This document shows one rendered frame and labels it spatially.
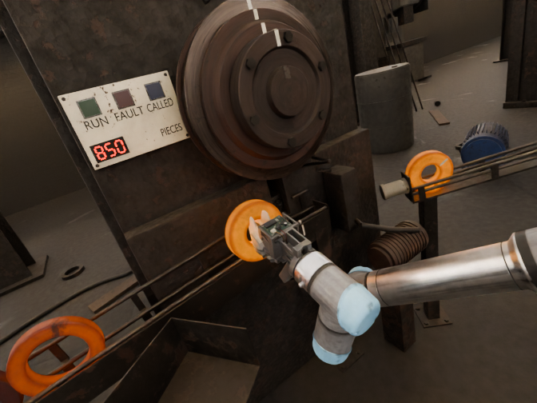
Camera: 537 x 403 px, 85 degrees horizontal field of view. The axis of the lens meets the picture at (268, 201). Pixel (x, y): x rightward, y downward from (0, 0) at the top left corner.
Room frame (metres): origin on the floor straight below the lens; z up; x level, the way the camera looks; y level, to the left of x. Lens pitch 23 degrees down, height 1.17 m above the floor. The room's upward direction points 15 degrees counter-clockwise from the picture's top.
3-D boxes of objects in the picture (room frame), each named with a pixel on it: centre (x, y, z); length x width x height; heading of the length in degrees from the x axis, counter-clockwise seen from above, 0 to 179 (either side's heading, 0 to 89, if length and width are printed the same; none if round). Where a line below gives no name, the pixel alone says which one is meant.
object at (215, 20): (0.88, -0.07, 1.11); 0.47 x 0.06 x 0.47; 117
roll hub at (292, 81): (0.79, -0.11, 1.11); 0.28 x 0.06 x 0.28; 117
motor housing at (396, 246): (0.91, -0.42, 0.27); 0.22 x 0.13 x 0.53; 117
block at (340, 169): (0.99, -0.27, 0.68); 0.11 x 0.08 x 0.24; 27
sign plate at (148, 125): (0.82, 0.28, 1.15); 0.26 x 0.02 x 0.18; 117
